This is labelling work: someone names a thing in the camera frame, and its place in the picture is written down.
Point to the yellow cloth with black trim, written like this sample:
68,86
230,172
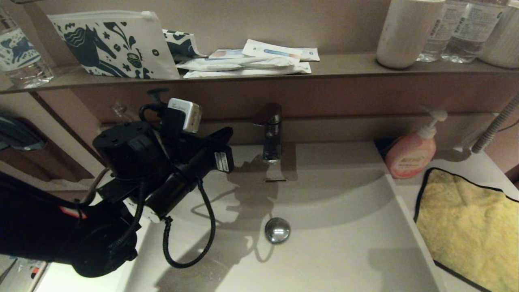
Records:
470,227

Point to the clear water bottle white label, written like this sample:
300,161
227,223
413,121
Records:
470,32
437,40

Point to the plain white ceramic cup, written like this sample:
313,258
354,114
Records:
502,40

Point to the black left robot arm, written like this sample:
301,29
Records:
40,227

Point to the flat white packet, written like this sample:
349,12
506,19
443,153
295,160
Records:
251,72

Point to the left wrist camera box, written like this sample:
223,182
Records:
184,115

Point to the uncapped clear plastic bottle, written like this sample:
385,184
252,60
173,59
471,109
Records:
119,109

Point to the chrome faucet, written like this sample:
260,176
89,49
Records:
272,138

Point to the pink soap pump bottle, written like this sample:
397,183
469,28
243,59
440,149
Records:
409,156

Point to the white sachet with blue stripe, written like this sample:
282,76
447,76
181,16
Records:
271,51

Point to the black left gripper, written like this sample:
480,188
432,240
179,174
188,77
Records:
198,152

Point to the long white tube packet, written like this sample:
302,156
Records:
227,64

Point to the small horse print pouch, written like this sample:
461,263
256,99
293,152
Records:
182,44

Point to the white sachet with orange print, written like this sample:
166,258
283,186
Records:
227,53

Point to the dark grey slipper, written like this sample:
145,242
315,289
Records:
20,136

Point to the large horse print pouch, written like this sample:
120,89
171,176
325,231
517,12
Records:
117,48

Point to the dark grey pump bottle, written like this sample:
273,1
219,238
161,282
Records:
156,94

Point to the white sink basin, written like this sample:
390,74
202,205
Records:
344,243

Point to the chrome drain stopper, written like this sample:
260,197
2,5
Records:
277,230

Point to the speckled white ceramic cup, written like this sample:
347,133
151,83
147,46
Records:
405,32

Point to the brown wall shelf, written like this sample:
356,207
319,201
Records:
344,66

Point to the water bottle blue animal label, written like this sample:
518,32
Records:
20,52

